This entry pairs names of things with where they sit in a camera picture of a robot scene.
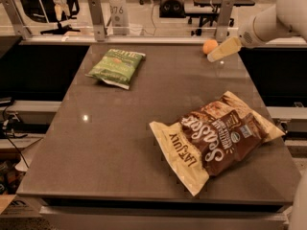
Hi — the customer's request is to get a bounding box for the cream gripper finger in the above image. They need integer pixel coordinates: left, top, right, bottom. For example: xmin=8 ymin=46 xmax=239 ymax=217
xmin=207 ymin=36 xmax=242 ymax=62

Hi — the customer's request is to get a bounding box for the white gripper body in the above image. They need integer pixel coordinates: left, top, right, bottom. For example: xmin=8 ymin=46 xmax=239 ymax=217
xmin=238 ymin=19 xmax=265 ymax=48

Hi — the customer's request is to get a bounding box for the orange fruit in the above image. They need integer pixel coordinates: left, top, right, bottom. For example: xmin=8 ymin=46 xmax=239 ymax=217
xmin=202 ymin=39 xmax=218 ymax=55

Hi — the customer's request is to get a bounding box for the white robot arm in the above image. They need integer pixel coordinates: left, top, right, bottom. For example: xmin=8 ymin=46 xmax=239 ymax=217
xmin=207 ymin=0 xmax=307 ymax=230

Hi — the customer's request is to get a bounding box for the brown Late July chip bag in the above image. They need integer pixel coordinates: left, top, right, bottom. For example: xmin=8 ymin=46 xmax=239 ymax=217
xmin=150 ymin=91 xmax=284 ymax=196

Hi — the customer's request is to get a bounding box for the green jalapeno chip bag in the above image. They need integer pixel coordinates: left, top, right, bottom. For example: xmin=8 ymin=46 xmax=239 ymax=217
xmin=86 ymin=49 xmax=146 ymax=90

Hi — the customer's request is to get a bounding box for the black box with circles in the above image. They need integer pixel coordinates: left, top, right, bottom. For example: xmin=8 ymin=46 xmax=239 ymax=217
xmin=159 ymin=0 xmax=185 ymax=18

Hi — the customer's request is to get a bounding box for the white numbered pillar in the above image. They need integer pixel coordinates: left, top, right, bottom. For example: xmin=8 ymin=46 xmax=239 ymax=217
xmin=108 ymin=0 xmax=130 ymax=35

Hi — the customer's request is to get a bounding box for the cardboard box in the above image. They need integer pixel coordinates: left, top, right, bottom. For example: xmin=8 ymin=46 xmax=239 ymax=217
xmin=0 ymin=195 xmax=40 ymax=218

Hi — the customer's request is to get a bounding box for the right metal railing post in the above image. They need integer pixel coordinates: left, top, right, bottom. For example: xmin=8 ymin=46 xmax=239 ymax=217
xmin=215 ymin=0 xmax=234 ymax=42

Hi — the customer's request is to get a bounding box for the metal railing post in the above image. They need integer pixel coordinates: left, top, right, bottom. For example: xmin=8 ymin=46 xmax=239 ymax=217
xmin=88 ymin=0 xmax=106 ymax=41
xmin=0 ymin=0 xmax=32 ymax=39
xmin=215 ymin=0 xmax=234 ymax=42

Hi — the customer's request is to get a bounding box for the middle metal railing post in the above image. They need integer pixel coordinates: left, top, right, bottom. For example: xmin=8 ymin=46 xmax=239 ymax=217
xmin=88 ymin=0 xmax=106 ymax=41

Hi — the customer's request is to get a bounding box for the left metal railing post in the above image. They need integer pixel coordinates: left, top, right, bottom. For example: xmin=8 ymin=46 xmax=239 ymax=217
xmin=0 ymin=0 xmax=32 ymax=39

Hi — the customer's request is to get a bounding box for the black cable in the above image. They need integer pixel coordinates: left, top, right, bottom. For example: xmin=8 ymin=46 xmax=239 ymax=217
xmin=1 ymin=103 xmax=31 ymax=170

